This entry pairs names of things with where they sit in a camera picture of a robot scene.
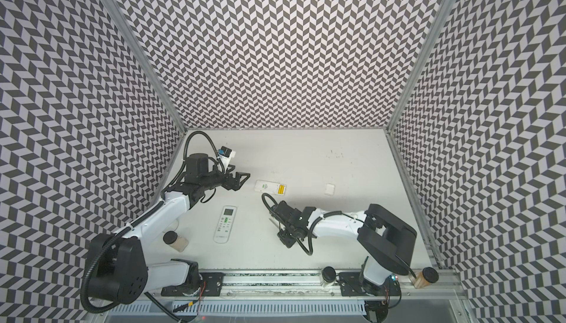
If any white remote control handled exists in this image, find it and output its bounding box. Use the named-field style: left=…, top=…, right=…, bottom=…
left=254, top=180, right=287, bottom=196

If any aluminium mounting rail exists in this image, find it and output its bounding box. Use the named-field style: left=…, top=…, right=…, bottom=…
left=201, top=270, right=467, bottom=301

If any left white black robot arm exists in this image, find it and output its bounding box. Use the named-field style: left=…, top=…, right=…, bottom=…
left=80, top=147, right=250, bottom=314

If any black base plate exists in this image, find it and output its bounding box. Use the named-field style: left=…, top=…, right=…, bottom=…
left=337, top=271, right=402, bottom=297
left=161, top=272, right=224, bottom=298

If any left wooden cylinder black cap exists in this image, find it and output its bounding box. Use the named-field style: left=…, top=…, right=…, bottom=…
left=163, top=231, right=189, bottom=253

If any small silver screwdriver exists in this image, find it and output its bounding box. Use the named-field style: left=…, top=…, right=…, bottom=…
left=270, top=217, right=284, bottom=231

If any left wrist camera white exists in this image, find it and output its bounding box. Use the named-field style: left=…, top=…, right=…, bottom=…
left=218, top=146, right=235, bottom=170

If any white remote with green buttons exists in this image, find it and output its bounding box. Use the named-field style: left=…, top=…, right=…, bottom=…
left=213, top=206, right=237, bottom=244

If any right wooden cylinder black cap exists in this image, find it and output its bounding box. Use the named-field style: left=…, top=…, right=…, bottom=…
left=410, top=267, right=439, bottom=289

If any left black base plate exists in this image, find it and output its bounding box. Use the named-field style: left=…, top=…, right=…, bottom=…
left=161, top=272, right=224, bottom=298

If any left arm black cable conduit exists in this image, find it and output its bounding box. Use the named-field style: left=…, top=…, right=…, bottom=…
left=79, top=130, right=222, bottom=323

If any white battery cover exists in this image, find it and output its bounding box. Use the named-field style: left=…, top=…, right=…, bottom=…
left=324, top=183, right=335, bottom=196

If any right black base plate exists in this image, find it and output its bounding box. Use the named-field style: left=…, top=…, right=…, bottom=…
left=337, top=271, right=402, bottom=297

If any middle cylinder black cap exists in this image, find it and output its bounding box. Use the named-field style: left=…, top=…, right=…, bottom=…
left=320, top=266, right=337, bottom=288

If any white ventilation grille strip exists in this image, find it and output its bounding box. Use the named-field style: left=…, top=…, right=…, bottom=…
left=108, top=301, right=368, bottom=317

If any wooden cylinder black cap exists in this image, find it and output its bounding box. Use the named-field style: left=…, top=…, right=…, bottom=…
left=163, top=231, right=189, bottom=253
left=410, top=267, right=439, bottom=289

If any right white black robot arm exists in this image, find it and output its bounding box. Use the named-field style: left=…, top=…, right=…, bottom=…
left=263, top=201, right=417, bottom=296

